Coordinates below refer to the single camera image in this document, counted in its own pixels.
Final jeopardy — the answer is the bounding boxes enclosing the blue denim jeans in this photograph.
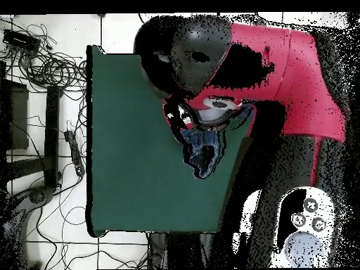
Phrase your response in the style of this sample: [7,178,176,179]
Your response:
[179,127,227,180]

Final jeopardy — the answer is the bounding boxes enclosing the dark flat panel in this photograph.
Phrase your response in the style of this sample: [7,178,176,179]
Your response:
[0,79,30,150]

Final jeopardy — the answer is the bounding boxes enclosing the dark green table cloth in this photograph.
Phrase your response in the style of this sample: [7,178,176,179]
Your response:
[86,44,254,237]

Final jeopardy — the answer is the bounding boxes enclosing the black power strip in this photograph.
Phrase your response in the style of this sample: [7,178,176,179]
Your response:
[63,129,86,177]

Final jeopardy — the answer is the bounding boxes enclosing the grey wheeled chair base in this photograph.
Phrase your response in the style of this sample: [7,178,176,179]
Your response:
[0,186,56,269]

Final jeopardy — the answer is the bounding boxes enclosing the black electronics box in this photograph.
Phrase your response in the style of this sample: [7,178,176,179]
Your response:
[2,28,42,53]

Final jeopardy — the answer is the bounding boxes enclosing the black metal stand frame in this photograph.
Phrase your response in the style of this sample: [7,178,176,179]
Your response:
[0,84,64,189]

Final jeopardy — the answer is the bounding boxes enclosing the tangled black cable bundle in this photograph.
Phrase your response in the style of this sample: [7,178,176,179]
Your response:
[0,22,88,95]

